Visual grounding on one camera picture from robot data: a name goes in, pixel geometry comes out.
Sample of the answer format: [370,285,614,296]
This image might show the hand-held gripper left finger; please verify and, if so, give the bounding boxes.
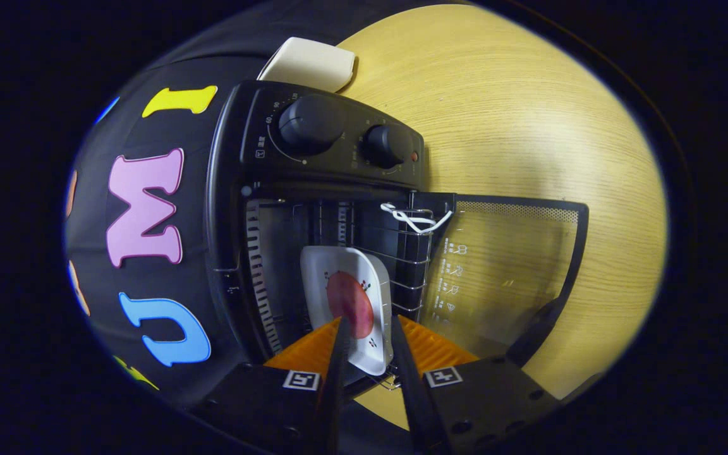
[190,316,352,455]

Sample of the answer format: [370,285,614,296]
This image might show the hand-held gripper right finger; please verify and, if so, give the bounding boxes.
[391,314,561,455]

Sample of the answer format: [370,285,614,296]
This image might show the pink round bun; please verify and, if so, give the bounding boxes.
[326,271,375,339]

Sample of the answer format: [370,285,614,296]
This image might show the white square plate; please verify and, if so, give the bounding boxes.
[300,246,395,377]

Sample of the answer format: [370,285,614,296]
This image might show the black toaster oven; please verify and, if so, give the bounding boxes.
[205,80,590,405]

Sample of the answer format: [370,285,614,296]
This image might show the metal oven rack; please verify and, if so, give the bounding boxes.
[313,202,434,389]

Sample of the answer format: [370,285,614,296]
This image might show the black oven knob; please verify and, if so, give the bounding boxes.
[279,95,346,155]
[362,124,412,168]

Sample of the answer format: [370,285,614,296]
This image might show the white toaster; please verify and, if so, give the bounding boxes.
[258,37,356,94]

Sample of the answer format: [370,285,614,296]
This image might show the white string loop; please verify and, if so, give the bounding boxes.
[381,202,453,234]

